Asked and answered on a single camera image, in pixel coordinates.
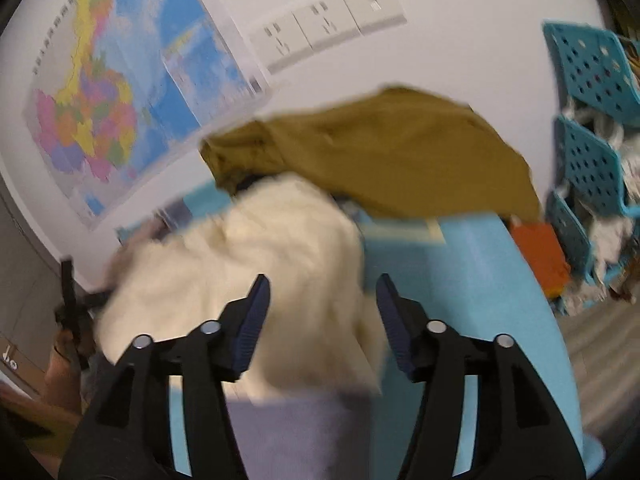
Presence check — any orange box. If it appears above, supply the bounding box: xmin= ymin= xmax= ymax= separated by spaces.
xmin=509 ymin=222 xmax=570 ymax=300

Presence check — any teal patterned bed sheet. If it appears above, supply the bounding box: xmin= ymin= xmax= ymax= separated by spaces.
xmin=114 ymin=179 xmax=606 ymax=480

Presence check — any colourful wall map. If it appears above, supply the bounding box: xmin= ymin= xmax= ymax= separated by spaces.
xmin=24 ymin=0 xmax=268 ymax=226

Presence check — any olive brown garment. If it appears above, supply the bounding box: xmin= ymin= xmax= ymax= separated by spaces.
xmin=200 ymin=87 xmax=541 ymax=222

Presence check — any grey wardrobe door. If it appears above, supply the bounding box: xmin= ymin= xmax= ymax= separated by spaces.
xmin=1 ymin=186 xmax=61 ymax=396

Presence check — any left hand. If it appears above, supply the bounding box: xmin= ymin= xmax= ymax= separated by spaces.
xmin=41 ymin=330 xmax=96 ymax=414

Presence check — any white wall socket panel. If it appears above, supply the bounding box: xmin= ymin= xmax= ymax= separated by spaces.
xmin=250 ymin=0 xmax=406 ymax=74

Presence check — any cream beige jacket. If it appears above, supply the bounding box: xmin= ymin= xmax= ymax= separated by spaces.
xmin=96 ymin=174 xmax=386 ymax=402

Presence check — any teal perforated storage rack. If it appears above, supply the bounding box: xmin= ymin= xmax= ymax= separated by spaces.
xmin=542 ymin=22 xmax=639 ymax=315

